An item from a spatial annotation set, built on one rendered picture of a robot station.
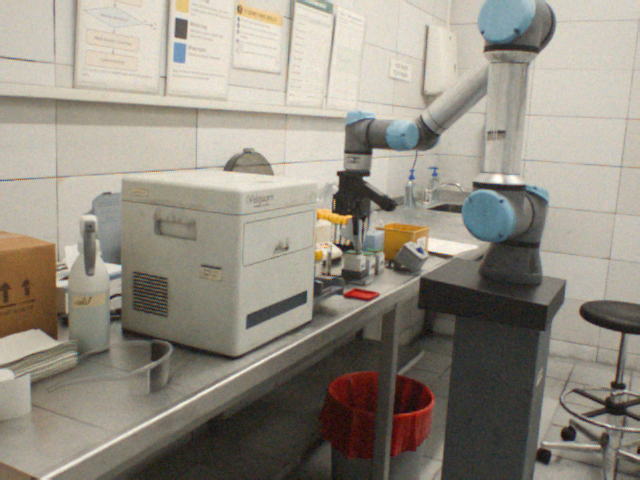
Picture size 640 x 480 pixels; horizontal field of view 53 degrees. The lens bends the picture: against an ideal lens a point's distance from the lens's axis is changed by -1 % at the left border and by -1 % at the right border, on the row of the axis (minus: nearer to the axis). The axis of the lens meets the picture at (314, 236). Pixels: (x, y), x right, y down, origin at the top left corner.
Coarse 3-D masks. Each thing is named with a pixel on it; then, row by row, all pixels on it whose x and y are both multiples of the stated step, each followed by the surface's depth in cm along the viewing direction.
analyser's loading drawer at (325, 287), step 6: (318, 276) 148; (324, 276) 154; (330, 276) 154; (318, 282) 143; (324, 282) 148; (330, 282) 147; (336, 282) 152; (342, 282) 152; (318, 288) 143; (324, 288) 147; (330, 288) 147; (336, 288) 151; (342, 288) 152; (318, 294) 144; (324, 294) 145; (330, 294) 146; (336, 294) 150; (342, 294) 152; (318, 300) 142
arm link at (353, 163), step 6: (348, 156) 167; (354, 156) 166; (360, 156) 166; (366, 156) 166; (372, 156) 168; (348, 162) 167; (354, 162) 167; (360, 162) 166; (366, 162) 167; (372, 162) 169; (348, 168) 167; (354, 168) 167; (360, 168) 166; (366, 168) 167
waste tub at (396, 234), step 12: (384, 228) 204; (396, 228) 216; (408, 228) 214; (420, 228) 211; (384, 240) 205; (396, 240) 202; (408, 240) 200; (420, 240) 204; (384, 252) 205; (396, 252) 203
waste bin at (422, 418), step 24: (336, 384) 219; (360, 384) 227; (408, 384) 223; (336, 408) 203; (360, 408) 226; (408, 408) 222; (432, 408) 204; (336, 432) 204; (360, 432) 197; (408, 432) 197; (336, 456) 208; (360, 456) 199; (408, 456) 201
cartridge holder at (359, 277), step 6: (342, 270) 173; (348, 270) 172; (354, 270) 172; (366, 270) 175; (348, 276) 172; (354, 276) 172; (360, 276) 171; (366, 276) 175; (348, 282) 172; (354, 282) 172; (360, 282) 171; (366, 282) 171
